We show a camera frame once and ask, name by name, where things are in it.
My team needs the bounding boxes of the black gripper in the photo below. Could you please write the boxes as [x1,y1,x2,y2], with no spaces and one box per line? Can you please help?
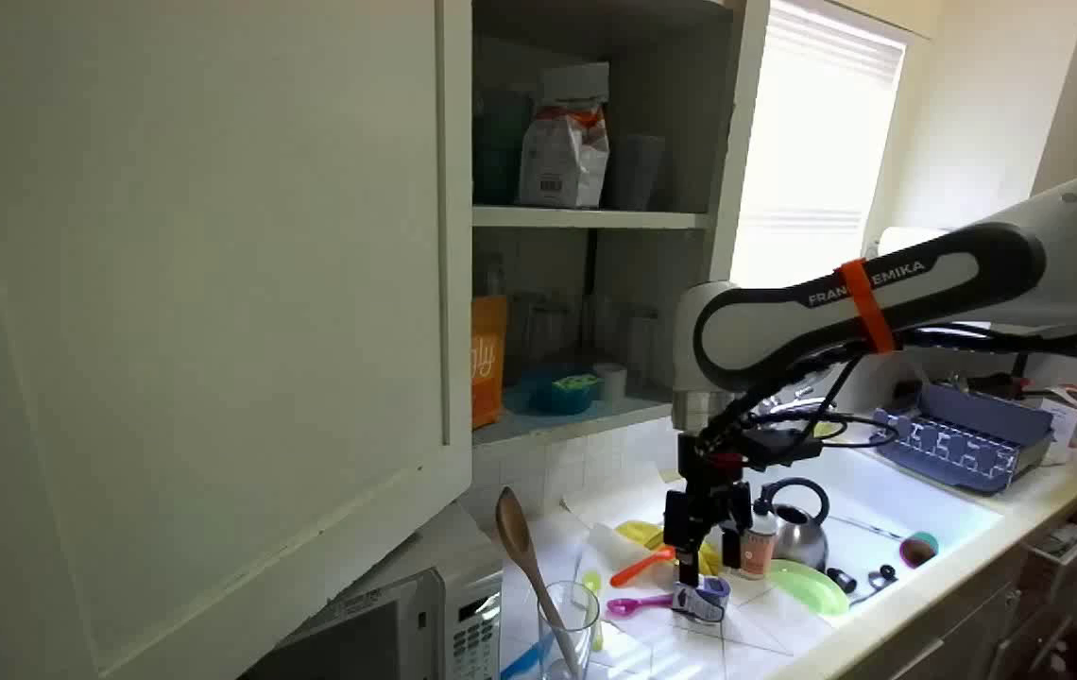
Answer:
[663,429,758,593]

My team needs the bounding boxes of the small white cup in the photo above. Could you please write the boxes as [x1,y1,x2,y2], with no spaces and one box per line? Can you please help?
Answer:
[594,358,632,409]

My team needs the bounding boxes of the plain white cabinet door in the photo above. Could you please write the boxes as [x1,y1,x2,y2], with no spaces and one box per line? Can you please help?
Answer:
[0,0,475,680]

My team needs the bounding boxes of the small jar with blue lid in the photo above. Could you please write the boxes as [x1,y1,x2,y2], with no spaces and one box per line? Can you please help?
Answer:
[671,574,732,631]

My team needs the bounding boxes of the yellow rubber gloves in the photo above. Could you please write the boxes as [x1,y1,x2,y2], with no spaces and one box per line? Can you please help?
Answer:
[613,512,730,578]

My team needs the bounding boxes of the orange plastic utensil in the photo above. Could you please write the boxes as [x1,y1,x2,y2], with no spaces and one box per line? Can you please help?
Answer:
[610,540,685,593]

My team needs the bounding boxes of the pink plastic spoon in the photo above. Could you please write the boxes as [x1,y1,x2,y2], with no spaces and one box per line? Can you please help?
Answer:
[605,588,680,623]

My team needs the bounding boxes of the lime green plastic dish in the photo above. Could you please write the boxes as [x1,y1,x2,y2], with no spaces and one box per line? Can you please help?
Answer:
[769,555,857,621]

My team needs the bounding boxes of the clear drinking glass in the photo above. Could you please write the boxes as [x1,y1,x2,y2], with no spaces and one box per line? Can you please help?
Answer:
[535,578,605,680]
[586,298,671,382]

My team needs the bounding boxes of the wooden spoon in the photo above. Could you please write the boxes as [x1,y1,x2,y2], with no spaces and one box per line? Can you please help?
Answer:
[491,484,586,680]

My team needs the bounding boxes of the multicoloured small ball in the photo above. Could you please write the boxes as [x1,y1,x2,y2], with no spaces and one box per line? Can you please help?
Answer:
[896,529,944,569]

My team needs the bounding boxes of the white sink basin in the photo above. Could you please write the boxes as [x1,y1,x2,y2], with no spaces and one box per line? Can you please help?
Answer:
[666,429,1008,621]

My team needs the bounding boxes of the blue plastic utensil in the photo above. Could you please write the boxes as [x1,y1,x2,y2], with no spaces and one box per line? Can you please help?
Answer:
[494,631,564,680]

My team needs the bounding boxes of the blue bowl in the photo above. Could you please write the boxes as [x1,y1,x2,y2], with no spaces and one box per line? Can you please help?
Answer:
[520,361,605,419]

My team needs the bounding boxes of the white microwave oven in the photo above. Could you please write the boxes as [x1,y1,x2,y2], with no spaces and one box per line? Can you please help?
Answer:
[239,501,509,680]

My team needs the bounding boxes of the blue dish rack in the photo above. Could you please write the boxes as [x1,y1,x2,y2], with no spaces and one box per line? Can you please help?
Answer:
[867,382,1059,500]

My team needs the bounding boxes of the orange food packet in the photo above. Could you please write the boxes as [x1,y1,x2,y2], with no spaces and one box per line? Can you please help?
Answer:
[472,291,514,436]

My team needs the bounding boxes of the microwave door with dark window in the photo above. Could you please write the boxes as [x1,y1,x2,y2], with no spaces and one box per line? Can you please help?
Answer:
[239,578,445,680]

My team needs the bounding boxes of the bright window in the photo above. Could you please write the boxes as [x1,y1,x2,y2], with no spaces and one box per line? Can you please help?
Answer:
[726,0,915,296]

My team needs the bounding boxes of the white bag with orange label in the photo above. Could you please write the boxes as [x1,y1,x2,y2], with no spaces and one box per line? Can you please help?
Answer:
[514,57,615,213]

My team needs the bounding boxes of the steel kettle with black handle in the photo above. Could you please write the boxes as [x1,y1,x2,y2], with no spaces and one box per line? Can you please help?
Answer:
[754,477,836,574]

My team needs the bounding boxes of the black cable bundle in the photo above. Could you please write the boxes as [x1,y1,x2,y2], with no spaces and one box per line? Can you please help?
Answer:
[705,312,1077,461]

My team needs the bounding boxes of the orange strap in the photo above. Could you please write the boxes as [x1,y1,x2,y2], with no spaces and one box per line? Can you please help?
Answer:
[836,256,905,358]

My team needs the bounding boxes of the white wall cabinet with shelves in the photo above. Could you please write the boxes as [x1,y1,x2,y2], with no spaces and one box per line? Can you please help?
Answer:
[439,0,774,446]

